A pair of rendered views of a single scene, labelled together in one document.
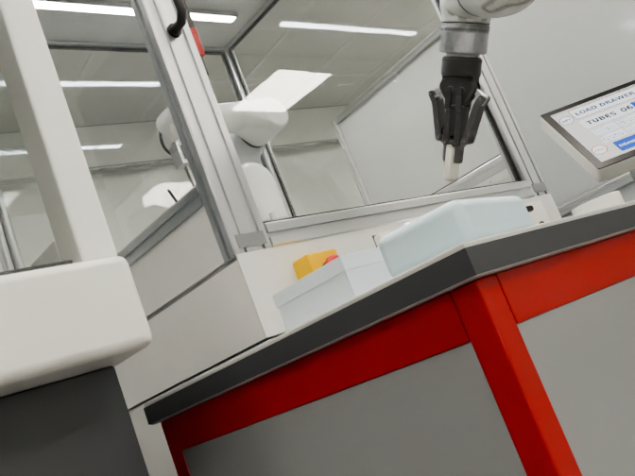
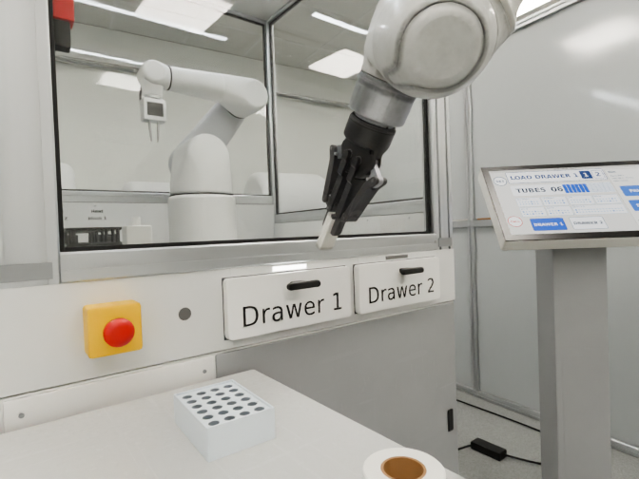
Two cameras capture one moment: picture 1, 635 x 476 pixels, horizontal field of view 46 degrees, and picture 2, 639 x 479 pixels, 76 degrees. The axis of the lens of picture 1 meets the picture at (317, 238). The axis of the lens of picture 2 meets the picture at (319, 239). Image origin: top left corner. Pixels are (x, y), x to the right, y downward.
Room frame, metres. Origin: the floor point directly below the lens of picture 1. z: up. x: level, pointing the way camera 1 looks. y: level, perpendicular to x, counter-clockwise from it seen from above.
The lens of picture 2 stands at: (0.71, -0.37, 1.01)
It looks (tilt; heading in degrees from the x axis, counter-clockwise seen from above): 1 degrees down; 7
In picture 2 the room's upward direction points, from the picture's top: 2 degrees counter-clockwise
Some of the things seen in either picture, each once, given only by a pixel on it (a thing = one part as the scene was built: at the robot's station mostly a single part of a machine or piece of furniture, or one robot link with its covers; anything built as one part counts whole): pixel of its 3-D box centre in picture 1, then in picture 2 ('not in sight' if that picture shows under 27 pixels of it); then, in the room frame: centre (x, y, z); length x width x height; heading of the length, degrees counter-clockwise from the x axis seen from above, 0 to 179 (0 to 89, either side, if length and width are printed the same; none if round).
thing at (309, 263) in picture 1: (321, 273); (113, 328); (1.27, 0.02, 0.88); 0.07 x 0.05 x 0.07; 134
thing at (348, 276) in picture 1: (340, 291); not in sight; (0.83, 0.00, 0.79); 0.13 x 0.09 x 0.05; 44
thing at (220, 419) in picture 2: not in sight; (222, 414); (1.20, -0.17, 0.78); 0.12 x 0.08 x 0.04; 43
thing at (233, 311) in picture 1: (306, 317); (215, 279); (1.89, 0.10, 0.87); 1.02 x 0.95 x 0.14; 134
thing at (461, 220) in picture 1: (458, 234); not in sight; (0.72, -0.13, 0.78); 0.15 x 0.10 x 0.04; 144
